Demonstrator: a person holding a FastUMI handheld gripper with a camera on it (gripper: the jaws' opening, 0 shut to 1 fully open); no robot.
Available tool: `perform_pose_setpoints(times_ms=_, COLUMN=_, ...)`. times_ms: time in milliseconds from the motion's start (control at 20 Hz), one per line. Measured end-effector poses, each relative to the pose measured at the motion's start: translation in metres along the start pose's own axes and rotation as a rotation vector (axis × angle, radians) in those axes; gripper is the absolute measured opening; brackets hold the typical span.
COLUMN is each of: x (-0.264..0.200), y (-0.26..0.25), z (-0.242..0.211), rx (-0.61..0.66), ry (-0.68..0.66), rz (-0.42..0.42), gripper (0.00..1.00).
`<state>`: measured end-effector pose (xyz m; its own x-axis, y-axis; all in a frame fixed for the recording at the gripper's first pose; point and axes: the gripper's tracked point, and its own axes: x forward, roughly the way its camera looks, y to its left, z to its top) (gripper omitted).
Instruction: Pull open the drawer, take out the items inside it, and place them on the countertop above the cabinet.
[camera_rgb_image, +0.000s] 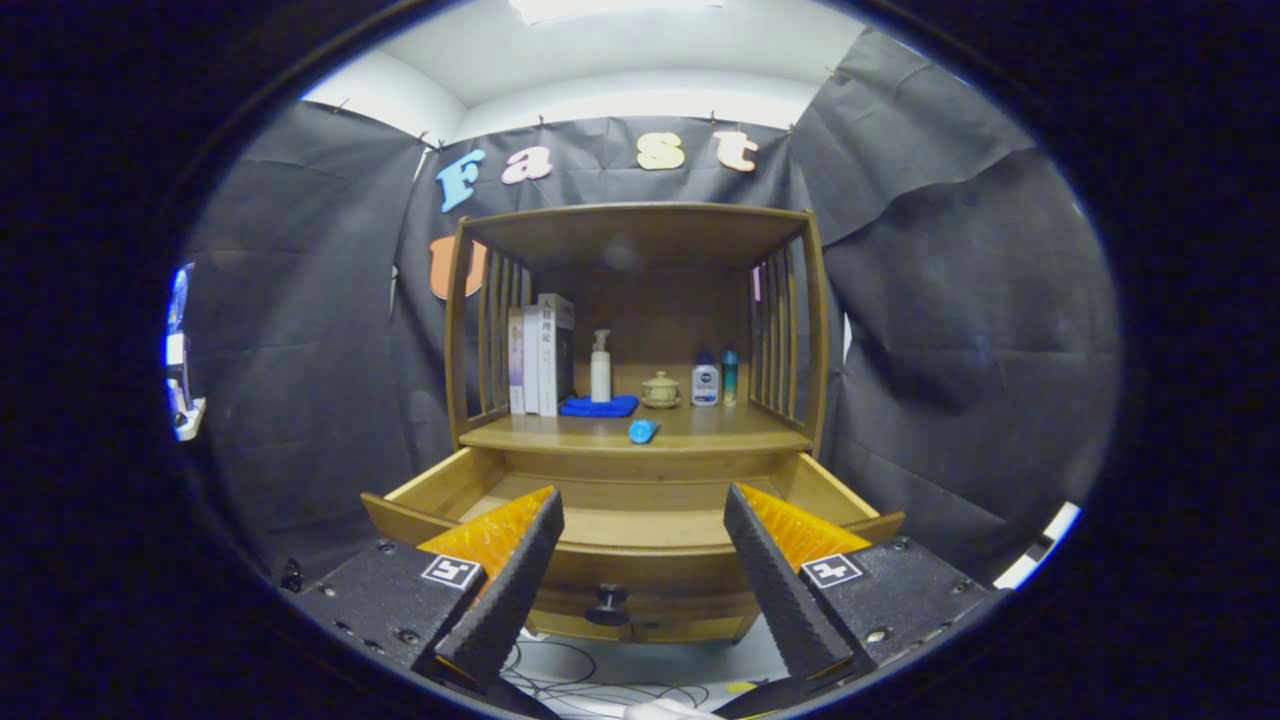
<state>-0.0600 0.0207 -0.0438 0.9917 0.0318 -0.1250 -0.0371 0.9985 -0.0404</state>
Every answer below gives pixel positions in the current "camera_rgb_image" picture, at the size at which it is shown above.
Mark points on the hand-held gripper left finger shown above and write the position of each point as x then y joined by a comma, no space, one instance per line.
515,600

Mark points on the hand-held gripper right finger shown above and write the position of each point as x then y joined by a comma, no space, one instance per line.
780,600

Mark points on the wooden drawer with black knob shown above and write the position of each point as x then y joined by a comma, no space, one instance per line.
640,565

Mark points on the blue and white tube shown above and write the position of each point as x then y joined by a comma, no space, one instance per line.
642,431

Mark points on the wooden cabinet door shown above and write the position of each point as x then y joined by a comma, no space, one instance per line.
700,630
555,625

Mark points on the wooden countertop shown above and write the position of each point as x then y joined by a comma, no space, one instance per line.
700,428

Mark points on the wooden cabinet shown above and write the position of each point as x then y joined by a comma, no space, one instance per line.
640,235

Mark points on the blue folded cloth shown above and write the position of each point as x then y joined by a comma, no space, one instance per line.
600,406

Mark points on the dark floor device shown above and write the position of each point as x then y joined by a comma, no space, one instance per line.
291,576

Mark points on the white bottle with blue cap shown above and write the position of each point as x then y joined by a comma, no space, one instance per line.
705,385

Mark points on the teal slim bottle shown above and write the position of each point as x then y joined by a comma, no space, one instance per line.
730,375

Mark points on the pale purple book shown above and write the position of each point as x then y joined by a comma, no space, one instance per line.
516,365

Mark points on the thin white book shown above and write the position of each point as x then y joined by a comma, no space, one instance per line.
531,365

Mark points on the white pump bottle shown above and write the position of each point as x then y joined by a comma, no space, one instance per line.
601,380

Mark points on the beige lidded teacup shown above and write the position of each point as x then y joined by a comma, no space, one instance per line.
661,391

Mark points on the thick white book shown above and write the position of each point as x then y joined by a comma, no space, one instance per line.
548,360

